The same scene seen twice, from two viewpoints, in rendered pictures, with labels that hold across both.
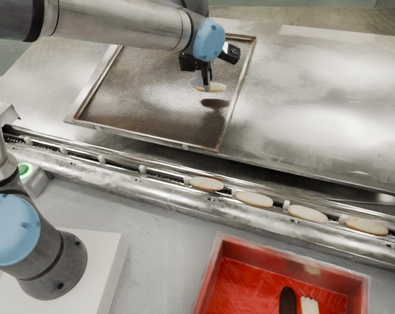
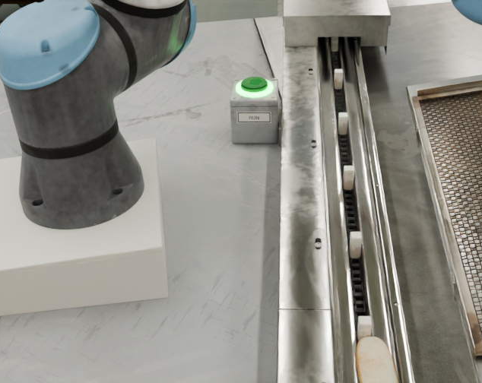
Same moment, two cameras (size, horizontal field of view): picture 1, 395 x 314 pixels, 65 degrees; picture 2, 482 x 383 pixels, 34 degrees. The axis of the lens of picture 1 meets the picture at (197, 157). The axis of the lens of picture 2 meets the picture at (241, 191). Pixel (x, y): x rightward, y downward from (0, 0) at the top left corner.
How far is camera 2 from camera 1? 0.54 m
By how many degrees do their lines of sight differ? 52
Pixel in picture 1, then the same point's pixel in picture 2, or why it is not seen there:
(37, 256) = (31, 109)
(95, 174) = (302, 180)
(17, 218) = (52, 33)
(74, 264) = (71, 196)
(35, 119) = (407, 72)
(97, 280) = (61, 249)
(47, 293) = (21, 191)
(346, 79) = not seen: outside the picture
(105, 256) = (108, 243)
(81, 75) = not seen: outside the picture
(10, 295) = not seen: hidden behind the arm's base
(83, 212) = (224, 208)
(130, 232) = (201, 289)
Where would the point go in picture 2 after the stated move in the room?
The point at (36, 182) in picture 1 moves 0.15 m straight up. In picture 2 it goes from (248, 120) to (245, 24)
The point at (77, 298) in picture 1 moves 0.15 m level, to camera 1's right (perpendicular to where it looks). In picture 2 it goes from (26, 238) to (46, 325)
